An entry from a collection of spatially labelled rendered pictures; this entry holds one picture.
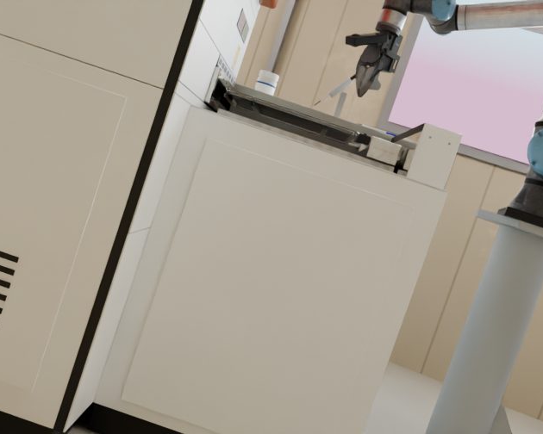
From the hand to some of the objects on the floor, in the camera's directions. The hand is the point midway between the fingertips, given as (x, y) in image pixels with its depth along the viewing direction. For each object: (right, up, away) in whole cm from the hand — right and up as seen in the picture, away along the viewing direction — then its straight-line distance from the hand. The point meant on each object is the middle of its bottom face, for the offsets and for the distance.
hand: (358, 91), depth 197 cm
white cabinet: (-38, -96, +13) cm, 104 cm away
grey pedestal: (+30, -120, -5) cm, 124 cm away
